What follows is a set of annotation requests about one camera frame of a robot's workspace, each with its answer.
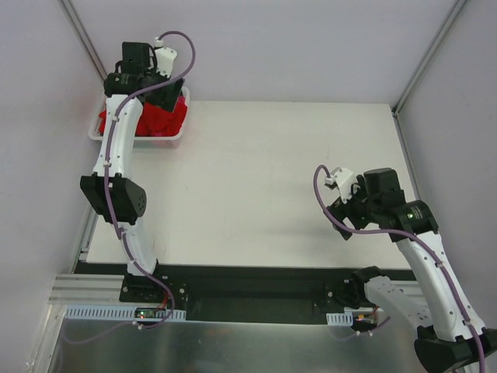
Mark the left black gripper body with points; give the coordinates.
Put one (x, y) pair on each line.
(168, 98)

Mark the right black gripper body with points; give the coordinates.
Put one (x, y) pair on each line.
(345, 214)

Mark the red t shirt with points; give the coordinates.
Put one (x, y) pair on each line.
(156, 122)

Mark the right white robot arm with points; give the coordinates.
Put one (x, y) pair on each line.
(450, 336)

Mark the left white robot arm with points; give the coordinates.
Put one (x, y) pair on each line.
(109, 189)

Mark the white plastic basket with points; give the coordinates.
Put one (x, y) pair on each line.
(165, 142)

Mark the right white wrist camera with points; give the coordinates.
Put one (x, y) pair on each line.
(344, 181)

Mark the right white cable duct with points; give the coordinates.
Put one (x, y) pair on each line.
(340, 319)

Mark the white cable duct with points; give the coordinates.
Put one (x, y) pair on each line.
(115, 313)
(340, 319)

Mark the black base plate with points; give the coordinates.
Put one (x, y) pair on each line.
(302, 296)

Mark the aluminium frame rail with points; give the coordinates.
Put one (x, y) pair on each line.
(86, 289)

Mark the left white cable duct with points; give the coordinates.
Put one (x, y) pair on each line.
(115, 313)

